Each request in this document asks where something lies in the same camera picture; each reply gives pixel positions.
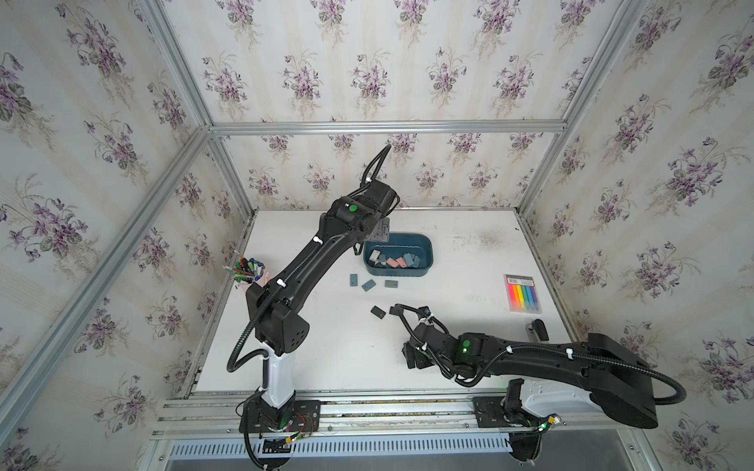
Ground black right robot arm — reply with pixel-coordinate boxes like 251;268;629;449
389;303;687;429

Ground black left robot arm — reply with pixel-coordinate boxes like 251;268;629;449
226;144;401;415

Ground teal plastic storage box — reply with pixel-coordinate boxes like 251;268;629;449
362;233;434;278

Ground highlighter marker pack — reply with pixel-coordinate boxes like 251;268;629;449
505;275;541;314

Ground grey black stapler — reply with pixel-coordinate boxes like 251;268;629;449
526;318;550;343

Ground pink pen holder cup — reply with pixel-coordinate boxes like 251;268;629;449
236;270;270;290

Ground coloured pens in cup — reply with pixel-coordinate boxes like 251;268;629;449
224;254;266;282

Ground white slotted cable duct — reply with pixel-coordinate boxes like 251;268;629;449
167;432;512;461

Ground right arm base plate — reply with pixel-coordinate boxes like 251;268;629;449
471;378;563;463

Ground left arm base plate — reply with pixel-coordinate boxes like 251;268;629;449
236;394;322;465

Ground aluminium mounting rail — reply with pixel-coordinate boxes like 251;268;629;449
149;387;640;440

